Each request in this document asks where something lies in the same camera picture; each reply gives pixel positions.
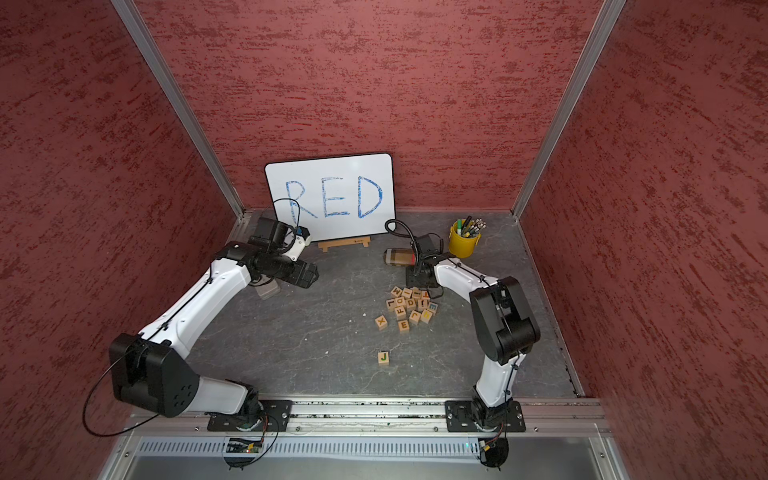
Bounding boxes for yellow pen cup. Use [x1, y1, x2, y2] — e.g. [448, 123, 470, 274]
[448, 221, 481, 259]

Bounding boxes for wooden block letter X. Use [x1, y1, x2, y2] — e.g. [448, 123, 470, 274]
[374, 316, 388, 330]

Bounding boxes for whiteboard with RED written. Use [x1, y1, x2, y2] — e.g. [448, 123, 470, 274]
[265, 153, 395, 242]

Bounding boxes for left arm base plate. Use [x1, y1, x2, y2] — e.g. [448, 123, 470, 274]
[207, 400, 293, 434]

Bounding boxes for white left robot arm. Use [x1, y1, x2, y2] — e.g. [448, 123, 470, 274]
[109, 242, 319, 431]

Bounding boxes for grey eraser block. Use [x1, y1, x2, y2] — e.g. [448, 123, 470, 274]
[255, 279, 281, 300]

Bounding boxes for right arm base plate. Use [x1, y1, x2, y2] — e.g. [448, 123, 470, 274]
[444, 399, 526, 433]

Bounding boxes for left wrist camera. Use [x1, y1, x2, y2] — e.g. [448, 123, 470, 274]
[282, 226, 311, 261]

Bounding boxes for plaid brown glasses case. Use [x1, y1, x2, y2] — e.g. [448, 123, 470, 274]
[383, 248, 417, 266]

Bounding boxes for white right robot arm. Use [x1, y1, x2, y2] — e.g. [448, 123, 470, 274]
[406, 258, 541, 430]

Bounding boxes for wooden whiteboard stand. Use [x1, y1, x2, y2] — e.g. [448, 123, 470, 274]
[317, 236, 371, 253]

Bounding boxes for pens in cup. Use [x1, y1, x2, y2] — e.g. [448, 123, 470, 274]
[455, 216, 487, 238]

